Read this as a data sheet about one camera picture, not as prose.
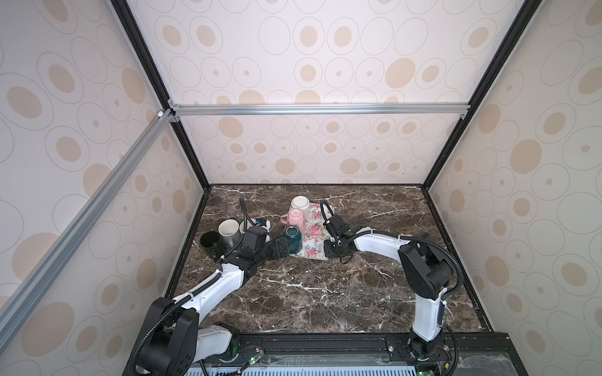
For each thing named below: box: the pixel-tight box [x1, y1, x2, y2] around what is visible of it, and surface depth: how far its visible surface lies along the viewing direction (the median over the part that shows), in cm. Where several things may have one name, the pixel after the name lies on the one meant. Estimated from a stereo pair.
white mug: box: [290, 195, 311, 220], surface depth 105 cm
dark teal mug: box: [282, 224, 304, 254], surface depth 91 cm
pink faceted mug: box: [280, 208, 307, 235], surface depth 97 cm
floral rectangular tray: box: [289, 202, 329, 261], surface depth 100 cm
